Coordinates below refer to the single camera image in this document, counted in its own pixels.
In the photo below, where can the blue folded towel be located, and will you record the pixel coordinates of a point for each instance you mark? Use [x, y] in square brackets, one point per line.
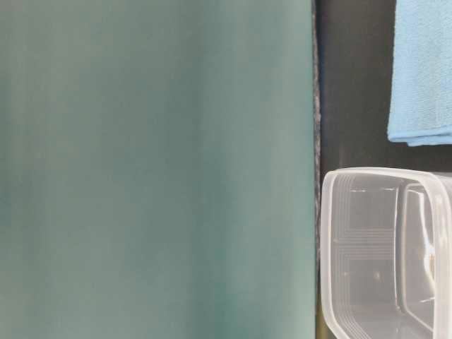
[420, 109]

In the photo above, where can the green backdrop curtain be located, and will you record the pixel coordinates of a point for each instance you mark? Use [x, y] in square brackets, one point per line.
[157, 172]

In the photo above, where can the clear plastic container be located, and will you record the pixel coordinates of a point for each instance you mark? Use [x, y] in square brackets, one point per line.
[385, 253]

